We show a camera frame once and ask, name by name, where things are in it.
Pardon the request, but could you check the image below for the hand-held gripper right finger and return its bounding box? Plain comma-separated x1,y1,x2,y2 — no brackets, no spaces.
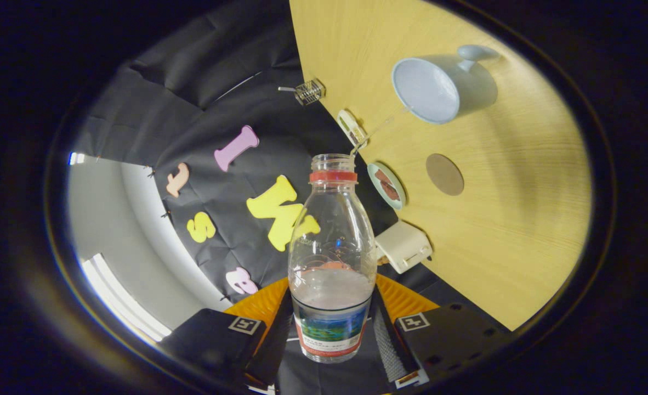
369,274,508,387

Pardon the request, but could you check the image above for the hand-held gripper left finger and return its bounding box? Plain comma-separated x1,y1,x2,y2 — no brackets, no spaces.
160,277,293,387

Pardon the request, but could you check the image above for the clear plastic juice bottle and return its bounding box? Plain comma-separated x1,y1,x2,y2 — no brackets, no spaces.
288,154,378,364

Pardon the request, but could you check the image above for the round brown coaster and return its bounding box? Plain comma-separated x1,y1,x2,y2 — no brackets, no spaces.
426,153,465,196

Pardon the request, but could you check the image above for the white cup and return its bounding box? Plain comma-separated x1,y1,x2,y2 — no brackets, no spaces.
391,44,501,125

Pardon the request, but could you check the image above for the white toaster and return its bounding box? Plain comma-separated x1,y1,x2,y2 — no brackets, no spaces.
375,221,433,274

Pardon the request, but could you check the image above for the pale green plate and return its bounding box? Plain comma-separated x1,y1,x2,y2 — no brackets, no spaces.
367,162,407,211

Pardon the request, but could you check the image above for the wooden table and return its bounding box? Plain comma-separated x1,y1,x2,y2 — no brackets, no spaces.
289,0,593,331

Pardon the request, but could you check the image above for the white divided grain tray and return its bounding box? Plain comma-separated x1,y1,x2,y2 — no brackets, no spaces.
337,109,367,148

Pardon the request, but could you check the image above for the metal wire holder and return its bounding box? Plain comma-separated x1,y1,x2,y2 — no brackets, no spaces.
294,79,325,106

